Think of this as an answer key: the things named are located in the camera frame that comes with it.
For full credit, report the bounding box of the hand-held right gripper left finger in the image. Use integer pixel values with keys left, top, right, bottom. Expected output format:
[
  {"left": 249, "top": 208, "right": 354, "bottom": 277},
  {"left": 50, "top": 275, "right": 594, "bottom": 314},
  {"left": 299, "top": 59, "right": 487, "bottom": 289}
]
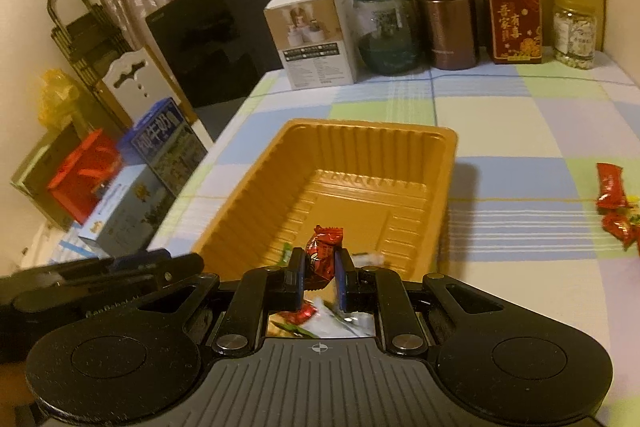
[{"left": 135, "top": 249, "right": 308, "bottom": 355}]

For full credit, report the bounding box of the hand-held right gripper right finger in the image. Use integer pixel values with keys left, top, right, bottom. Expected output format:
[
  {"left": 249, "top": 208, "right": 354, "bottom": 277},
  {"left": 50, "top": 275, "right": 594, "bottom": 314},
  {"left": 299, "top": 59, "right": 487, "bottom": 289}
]
[{"left": 333, "top": 249, "right": 506, "bottom": 355}]

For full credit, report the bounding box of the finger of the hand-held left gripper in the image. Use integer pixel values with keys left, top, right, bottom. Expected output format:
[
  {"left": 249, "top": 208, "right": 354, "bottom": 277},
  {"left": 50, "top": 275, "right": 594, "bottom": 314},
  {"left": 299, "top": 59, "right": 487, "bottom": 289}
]
[
  {"left": 111, "top": 248, "right": 174, "bottom": 272},
  {"left": 150, "top": 253, "right": 206, "bottom": 290}
]

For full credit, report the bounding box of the red candy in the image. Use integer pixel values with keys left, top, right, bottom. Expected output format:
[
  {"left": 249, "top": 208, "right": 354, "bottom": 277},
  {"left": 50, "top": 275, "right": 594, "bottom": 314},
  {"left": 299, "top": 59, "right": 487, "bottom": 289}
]
[
  {"left": 600, "top": 211, "right": 640, "bottom": 254},
  {"left": 303, "top": 225, "right": 346, "bottom": 294},
  {"left": 594, "top": 161, "right": 636, "bottom": 210}
]

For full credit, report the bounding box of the clear snack packet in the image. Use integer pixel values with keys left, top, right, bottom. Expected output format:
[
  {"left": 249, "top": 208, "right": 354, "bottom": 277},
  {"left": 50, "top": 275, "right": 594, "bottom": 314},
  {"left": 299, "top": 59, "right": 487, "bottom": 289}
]
[{"left": 349, "top": 250, "right": 387, "bottom": 269}]

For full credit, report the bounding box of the red brown snack packet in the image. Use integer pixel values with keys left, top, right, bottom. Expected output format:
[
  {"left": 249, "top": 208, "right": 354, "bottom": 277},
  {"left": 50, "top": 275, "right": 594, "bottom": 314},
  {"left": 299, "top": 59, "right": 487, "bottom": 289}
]
[{"left": 272, "top": 304, "right": 317, "bottom": 328}]

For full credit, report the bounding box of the silver snack packet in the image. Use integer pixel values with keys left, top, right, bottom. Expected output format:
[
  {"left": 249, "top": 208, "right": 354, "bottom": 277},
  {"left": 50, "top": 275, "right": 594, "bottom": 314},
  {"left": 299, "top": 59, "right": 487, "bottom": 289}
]
[{"left": 300, "top": 297, "right": 376, "bottom": 339}]

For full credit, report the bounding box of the orange plastic tray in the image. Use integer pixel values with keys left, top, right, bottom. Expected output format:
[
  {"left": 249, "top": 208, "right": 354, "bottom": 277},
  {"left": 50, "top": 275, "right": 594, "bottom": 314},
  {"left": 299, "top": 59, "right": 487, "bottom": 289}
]
[{"left": 191, "top": 118, "right": 459, "bottom": 303}]

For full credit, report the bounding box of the light blue printed box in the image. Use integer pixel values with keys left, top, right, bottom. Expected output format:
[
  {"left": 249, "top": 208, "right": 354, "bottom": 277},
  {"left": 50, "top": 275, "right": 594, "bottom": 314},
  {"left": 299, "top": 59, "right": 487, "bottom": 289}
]
[{"left": 77, "top": 164, "right": 177, "bottom": 259}]

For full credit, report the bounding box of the red paper bag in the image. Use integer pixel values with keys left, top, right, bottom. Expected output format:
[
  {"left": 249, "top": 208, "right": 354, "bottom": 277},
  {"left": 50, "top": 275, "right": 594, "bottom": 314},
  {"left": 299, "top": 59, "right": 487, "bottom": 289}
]
[{"left": 47, "top": 129, "right": 124, "bottom": 226}]

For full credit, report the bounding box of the blue milk carton box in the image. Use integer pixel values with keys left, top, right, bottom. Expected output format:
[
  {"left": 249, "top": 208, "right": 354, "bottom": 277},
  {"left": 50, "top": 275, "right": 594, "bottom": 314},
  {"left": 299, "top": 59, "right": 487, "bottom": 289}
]
[{"left": 117, "top": 97, "right": 209, "bottom": 198}]

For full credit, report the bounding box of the olive cardboard box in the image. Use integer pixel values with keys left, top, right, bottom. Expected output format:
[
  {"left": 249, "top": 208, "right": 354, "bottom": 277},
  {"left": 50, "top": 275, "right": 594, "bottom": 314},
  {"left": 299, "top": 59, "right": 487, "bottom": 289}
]
[{"left": 9, "top": 126, "right": 77, "bottom": 229}]

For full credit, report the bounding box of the white chair back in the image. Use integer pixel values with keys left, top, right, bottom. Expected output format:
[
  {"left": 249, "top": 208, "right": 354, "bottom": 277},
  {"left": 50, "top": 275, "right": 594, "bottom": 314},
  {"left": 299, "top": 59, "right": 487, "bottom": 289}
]
[{"left": 102, "top": 46, "right": 177, "bottom": 128}]

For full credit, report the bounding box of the yellow plastic bag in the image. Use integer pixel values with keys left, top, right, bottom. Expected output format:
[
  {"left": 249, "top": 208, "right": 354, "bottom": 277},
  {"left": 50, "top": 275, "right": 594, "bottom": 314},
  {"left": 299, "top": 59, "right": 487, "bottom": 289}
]
[{"left": 38, "top": 69, "right": 82, "bottom": 128}]

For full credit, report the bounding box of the checkered tablecloth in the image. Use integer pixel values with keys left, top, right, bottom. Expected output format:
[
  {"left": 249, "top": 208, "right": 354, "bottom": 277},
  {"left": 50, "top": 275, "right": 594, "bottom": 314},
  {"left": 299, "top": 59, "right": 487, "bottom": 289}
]
[{"left": 146, "top": 46, "right": 640, "bottom": 410}]

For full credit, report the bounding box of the black monitor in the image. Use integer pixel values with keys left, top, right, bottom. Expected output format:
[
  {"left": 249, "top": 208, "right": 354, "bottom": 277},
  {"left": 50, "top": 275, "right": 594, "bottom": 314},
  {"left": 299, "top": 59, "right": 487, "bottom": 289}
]
[{"left": 145, "top": 0, "right": 284, "bottom": 142}]

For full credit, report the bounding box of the black metal rack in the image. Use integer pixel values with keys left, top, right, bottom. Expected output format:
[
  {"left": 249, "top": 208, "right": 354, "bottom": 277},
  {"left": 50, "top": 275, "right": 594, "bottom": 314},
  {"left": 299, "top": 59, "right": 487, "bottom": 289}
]
[{"left": 47, "top": 0, "right": 132, "bottom": 134}]

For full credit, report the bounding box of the white cardboard box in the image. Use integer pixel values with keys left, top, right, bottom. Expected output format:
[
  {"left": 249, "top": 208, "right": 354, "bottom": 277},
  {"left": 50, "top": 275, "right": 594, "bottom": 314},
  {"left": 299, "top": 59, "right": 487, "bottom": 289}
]
[{"left": 263, "top": 0, "right": 359, "bottom": 90}]

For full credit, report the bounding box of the glass jar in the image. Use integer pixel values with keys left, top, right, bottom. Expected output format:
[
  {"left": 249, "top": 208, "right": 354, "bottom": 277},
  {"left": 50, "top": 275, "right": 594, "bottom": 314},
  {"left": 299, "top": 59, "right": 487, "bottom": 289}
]
[{"left": 352, "top": 0, "right": 420, "bottom": 74}]

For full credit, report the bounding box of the brown thermos flask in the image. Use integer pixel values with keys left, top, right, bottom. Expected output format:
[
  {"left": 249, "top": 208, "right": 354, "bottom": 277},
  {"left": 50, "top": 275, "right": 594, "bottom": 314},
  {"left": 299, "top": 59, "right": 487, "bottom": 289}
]
[{"left": 410, "top": 0, "right": 479, "bottom": 71}]

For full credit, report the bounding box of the red gift box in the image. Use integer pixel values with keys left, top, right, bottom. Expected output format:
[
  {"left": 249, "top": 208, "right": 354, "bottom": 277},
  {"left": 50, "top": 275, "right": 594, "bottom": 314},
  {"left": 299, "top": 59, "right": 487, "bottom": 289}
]
[{"left": 488, "top": 0, "right": 543, "bottom": 66}]

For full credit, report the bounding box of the plastic jar with yellow lid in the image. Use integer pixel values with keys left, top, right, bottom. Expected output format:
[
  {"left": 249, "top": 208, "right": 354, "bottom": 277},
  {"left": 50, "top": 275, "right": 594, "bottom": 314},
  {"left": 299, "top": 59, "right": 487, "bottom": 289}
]
[{"left": 552, "top": 0, "right": 598, "bottom": 70}]

